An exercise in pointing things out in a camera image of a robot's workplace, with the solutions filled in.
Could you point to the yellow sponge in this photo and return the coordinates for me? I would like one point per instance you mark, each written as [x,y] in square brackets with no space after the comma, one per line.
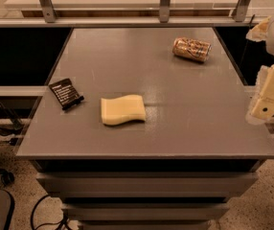
[123,109]

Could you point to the metal railing frame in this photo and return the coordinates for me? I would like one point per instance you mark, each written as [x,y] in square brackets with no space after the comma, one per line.
[130,13]

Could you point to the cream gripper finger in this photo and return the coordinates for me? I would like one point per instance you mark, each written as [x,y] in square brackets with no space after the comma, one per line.
[260,31]
[261,108]

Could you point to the orange soda can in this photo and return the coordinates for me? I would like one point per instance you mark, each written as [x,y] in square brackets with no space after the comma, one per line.
[192,49]

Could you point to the grey drawer cabinet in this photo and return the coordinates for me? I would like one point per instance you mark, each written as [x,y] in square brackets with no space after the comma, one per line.
[145,200]

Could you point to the black snack packet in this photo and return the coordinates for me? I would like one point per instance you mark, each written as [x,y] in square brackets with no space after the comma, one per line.
[66,93]

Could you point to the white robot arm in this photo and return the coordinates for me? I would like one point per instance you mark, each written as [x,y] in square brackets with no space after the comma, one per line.
[269,43]

